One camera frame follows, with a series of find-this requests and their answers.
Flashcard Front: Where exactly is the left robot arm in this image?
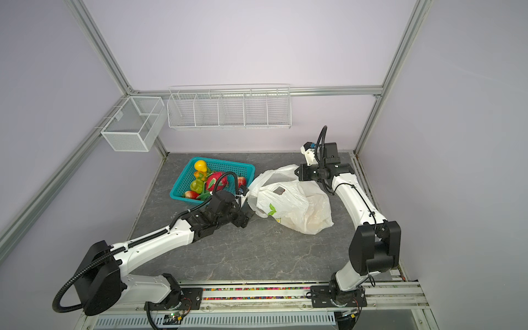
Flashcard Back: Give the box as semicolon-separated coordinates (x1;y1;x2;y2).
52;172;249;316

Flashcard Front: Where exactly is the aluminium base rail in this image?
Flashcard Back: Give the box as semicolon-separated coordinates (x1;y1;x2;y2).
76;281;438;329

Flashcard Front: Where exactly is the white mesh box basket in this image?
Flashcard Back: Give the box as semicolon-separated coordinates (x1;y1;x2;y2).
101;96;168;152

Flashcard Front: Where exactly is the orange fake fruit with leaves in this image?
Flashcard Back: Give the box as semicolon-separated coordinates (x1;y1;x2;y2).
194;170;212;182

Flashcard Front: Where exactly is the white plastic bag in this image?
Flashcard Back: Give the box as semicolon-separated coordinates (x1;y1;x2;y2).
247;164;334;235

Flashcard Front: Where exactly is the white wire shelf basket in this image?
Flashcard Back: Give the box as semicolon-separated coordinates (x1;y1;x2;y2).
167;84;292;130

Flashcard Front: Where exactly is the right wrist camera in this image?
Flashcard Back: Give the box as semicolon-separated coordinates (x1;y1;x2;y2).
301;142;318;166

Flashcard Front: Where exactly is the teal plastic basket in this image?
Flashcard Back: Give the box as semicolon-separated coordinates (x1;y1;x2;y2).
170;157;256;205

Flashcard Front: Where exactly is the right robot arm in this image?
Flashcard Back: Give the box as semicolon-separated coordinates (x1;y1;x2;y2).
294;125;402;309

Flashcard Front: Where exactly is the yellow fake lemon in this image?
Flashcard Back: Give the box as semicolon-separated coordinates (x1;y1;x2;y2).
194;159;208;173

